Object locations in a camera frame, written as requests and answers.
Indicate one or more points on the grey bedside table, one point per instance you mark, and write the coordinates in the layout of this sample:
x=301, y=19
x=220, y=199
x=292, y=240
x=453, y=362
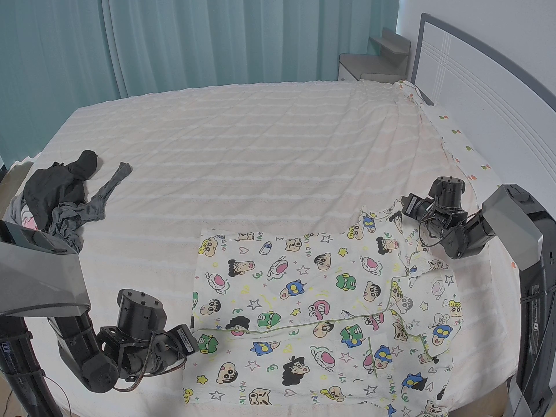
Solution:
x=365, y=65

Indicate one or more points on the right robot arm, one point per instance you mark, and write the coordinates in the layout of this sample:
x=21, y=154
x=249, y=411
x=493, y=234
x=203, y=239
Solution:
x=512, y=233

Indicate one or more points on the white heart print pillow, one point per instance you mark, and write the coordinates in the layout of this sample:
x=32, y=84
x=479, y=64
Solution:
x=464, y=157

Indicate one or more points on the white printed pyjama top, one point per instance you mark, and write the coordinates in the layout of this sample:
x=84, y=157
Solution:
x=304, y=298

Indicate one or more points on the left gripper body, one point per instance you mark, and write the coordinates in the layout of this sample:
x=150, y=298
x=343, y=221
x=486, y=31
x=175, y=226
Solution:
x=173, y=348

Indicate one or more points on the pink garment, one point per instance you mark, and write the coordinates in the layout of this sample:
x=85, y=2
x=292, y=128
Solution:
x=28, y=223

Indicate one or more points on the blue-green curtain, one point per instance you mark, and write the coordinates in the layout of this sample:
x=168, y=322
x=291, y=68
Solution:
x=52, y=59
x=260, y=24

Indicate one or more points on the dark grey garment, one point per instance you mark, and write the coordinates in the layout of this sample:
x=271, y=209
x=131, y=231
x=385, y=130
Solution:
x=87, y=209

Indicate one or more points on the bed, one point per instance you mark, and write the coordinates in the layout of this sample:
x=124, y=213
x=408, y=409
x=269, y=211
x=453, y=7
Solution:
x=260, y=146

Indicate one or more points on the black garment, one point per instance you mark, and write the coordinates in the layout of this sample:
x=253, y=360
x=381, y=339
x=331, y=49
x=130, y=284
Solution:
x=47, y=193

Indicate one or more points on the light grey garment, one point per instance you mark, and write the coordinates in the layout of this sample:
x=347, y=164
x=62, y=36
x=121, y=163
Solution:
x=17, y=213

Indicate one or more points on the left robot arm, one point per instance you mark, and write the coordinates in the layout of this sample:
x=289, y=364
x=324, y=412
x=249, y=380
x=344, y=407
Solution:
x=43, y=285

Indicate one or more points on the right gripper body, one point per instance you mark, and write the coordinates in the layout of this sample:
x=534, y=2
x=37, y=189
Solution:
x=423, y=206

